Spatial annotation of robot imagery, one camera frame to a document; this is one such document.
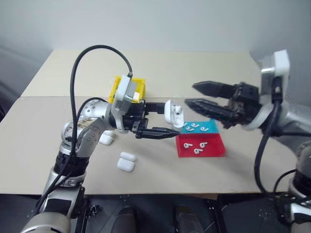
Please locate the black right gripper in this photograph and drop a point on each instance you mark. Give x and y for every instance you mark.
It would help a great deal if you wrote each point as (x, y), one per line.
(243, 102)

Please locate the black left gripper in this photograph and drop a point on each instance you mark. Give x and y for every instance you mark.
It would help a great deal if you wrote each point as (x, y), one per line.
(136, 114)

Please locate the white earbud case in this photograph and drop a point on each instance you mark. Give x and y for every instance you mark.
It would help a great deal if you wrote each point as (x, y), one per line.
(126, 162)
(168, 112)
(106, 139)

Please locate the white earbud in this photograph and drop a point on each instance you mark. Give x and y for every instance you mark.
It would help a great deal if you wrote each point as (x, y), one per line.
(194, 125)
(204, 128)
(188, 128)
(197, 152)
(202, 145)
(186, 145)
(178, 109)

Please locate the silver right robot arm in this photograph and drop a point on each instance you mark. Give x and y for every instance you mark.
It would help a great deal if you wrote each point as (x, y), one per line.
(296, 116)

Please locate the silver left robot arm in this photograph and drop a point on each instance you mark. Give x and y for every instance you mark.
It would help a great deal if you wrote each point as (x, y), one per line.
(90, 137)

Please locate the yellow plastic bin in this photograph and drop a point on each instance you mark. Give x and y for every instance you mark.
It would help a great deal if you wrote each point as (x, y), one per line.
(141, 85)

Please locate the closed white earbud case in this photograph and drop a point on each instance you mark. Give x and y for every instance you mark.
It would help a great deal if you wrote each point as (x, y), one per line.
(126, 162)
(106, 139)

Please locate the blue tray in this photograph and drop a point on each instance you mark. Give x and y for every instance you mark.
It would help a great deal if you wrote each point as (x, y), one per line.
(211, 128)

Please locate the red tray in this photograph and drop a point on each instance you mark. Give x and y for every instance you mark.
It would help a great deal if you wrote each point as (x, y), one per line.
(213, 145)

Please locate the dark rounded shape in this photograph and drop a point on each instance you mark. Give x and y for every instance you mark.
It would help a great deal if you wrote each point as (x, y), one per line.
(185, 218)

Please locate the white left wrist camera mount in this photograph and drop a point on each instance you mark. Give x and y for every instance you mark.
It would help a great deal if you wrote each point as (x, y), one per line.
(122, 93)

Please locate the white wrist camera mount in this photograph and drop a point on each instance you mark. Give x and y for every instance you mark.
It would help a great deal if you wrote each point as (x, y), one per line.
(122, 93)
(281, 63)

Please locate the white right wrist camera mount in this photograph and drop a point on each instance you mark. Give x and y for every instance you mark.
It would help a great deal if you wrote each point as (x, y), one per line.
(281, 63)

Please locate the black robot waist frame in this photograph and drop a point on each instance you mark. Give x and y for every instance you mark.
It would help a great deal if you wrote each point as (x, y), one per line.
(155, 206)

